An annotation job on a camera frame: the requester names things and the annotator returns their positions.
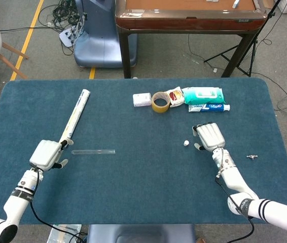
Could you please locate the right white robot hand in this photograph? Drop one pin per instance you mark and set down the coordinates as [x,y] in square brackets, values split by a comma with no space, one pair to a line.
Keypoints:
[210,136]

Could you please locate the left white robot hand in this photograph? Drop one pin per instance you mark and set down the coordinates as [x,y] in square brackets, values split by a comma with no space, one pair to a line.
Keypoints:
[44,154]

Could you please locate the small white cap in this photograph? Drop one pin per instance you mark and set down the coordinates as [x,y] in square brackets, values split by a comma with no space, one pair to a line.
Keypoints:
[186,143]

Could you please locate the clear glass test tube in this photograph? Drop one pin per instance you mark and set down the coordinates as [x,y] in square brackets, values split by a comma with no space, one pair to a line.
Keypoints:
[92,152]

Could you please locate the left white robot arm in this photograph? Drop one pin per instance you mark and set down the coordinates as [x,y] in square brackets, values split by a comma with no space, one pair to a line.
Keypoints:
[19,205]

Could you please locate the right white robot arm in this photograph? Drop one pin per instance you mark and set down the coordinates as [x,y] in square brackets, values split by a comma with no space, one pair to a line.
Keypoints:
[234,177]

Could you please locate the blue white toothpaste tube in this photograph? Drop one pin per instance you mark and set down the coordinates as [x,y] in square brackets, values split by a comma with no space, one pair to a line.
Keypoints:
[209,107]

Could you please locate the rolled white paper tube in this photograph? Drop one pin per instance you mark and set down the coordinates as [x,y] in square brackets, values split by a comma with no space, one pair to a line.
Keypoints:
[77,111]

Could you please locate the green wet wipes pack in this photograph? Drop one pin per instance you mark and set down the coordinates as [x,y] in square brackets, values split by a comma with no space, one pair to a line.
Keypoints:
[204,97]

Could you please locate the small metal fidget piece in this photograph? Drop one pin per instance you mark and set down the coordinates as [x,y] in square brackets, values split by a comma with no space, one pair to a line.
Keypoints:
[251,157]

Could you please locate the red yellow snack packet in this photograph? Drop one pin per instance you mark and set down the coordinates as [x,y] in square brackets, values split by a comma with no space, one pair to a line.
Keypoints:
[176,97]

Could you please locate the yellow packing tape roll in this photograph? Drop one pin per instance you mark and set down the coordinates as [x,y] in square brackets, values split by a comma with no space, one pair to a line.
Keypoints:
[156,107]

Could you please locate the white pink plastic box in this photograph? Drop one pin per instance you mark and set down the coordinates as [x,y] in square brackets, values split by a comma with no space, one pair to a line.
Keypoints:
[141,100]

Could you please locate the blue felt table mat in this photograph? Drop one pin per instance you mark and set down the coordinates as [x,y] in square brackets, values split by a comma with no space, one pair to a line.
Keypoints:
[143,182]

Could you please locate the clear plastic bag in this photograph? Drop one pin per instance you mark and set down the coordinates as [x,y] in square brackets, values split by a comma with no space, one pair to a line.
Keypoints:
[62,234]

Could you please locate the brown mahjong table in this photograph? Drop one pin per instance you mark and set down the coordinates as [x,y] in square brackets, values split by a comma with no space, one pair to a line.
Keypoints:
[189,20]

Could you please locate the blue robot body base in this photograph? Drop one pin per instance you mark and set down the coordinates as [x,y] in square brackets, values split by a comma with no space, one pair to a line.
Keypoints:
[141,234]

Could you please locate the white power strip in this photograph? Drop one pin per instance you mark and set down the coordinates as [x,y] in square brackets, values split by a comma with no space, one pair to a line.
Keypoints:
[66,36]

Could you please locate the black tripod stand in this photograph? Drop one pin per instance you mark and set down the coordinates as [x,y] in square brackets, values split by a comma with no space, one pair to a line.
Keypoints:
[270,15]

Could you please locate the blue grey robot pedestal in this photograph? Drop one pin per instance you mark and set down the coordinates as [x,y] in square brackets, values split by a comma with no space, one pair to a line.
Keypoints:
[100,38]

